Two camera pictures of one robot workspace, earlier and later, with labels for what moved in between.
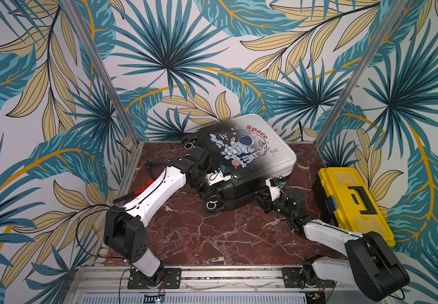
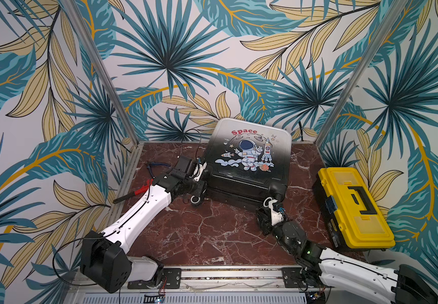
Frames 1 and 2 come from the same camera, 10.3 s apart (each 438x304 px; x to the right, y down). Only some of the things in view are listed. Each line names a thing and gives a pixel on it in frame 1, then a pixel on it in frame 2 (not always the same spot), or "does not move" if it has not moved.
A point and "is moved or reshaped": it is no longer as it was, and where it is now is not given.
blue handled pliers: [154, 163] does not move
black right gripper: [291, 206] → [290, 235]
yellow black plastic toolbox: [345, 204] does not move
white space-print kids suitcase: [250, 150] is moved or reshaped
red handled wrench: [145, 186] does not move
